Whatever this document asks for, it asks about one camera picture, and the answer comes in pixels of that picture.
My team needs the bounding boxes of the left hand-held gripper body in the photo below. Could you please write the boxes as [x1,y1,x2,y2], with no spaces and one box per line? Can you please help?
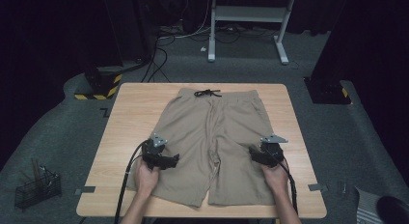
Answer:
[141,132,169,171]

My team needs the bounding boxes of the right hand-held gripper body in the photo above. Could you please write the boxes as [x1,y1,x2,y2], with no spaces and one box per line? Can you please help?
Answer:
[259,134,288,169]

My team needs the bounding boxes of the khaki shorts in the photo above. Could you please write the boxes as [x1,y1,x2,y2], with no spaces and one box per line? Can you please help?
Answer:
[126,87,286,209]

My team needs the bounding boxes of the person's right hand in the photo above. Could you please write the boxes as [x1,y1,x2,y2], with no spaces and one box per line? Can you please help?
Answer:
[260,162,289,195]

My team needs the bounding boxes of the person's left hand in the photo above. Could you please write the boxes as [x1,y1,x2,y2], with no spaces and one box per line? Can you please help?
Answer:
[134,159,161,199]

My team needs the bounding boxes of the grey tape piece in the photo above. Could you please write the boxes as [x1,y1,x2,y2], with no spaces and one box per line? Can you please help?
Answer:
[74,185,96,196]
[307,182,329,192]

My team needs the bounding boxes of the black stand base yellow mark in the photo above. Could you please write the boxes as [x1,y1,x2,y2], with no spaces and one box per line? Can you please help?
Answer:
[303,76,352,105]

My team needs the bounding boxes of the black yellow striped stand base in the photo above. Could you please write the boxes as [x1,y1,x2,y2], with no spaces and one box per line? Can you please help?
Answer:
[74,65,123,101]

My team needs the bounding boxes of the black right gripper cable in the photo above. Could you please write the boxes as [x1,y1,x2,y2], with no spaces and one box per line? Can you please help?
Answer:
[273,153,299,215]

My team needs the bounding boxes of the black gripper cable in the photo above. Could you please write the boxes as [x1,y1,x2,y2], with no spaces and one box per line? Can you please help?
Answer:
[114,140,150,224]
[273,153,299,215]

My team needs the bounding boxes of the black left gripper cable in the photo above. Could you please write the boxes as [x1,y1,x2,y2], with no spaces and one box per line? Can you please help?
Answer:
[114,140,150,224]

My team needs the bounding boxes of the black floor cables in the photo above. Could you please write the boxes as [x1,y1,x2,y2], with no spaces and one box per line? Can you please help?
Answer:
[141,34,177,83]

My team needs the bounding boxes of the black wire basket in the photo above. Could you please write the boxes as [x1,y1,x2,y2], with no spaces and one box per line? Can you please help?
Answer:
[14,157,63,210]

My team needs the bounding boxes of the white floor cable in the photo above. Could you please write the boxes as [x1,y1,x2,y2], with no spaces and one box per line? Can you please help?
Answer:
[158,0,213,41]

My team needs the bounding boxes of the white metal stand frame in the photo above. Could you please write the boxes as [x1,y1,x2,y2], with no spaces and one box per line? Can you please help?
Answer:
[206,0,298,66]

